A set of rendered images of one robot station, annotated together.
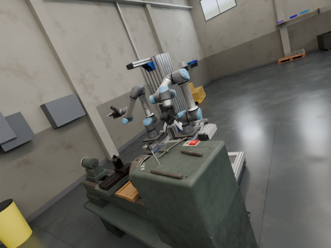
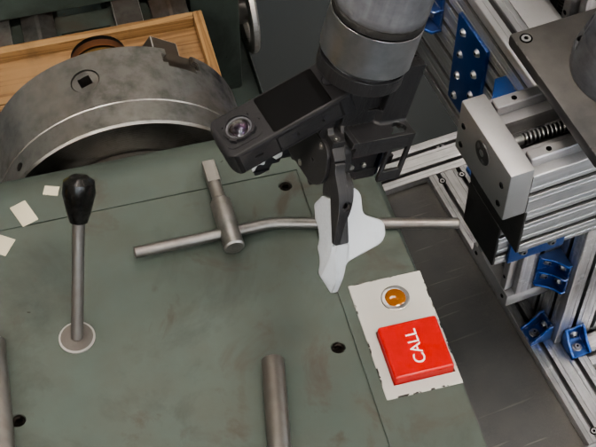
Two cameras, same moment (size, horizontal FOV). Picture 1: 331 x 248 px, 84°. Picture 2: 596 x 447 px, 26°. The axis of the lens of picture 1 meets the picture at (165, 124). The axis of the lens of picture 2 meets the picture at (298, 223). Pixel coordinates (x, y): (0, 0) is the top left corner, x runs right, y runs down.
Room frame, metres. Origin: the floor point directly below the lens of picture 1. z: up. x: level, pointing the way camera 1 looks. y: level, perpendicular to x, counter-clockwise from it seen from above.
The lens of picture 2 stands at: (0.72, -0.36, 2.34)
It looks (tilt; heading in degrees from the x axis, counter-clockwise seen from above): 54 degrees down; 29
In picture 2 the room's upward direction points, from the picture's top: straight up
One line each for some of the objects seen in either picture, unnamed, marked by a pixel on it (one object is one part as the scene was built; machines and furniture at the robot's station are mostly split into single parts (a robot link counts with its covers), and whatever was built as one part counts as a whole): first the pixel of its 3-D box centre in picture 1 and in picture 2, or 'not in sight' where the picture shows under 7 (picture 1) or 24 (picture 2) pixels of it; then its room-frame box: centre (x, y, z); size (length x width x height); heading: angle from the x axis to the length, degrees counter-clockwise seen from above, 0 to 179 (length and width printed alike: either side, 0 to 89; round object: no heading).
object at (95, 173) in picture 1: (92, 167); not in sight; (2.39, 1.14, 1.01); 0.30 x 0.20 x 0.29; 43
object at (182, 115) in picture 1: (182, 117); not in sight; (1.89, -0.20, 1.33); 0.13 x 0.12 x 0.14; 62
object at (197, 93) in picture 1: (191, 93); not in sight; (8.59, -1.69, 0.41); 1.46 x 1.11 x 0.82; 141
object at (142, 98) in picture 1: (145, 105); not in sight; (2.33, 0.15, 1.54); 0.15 x 0.12 x 0.55; 162
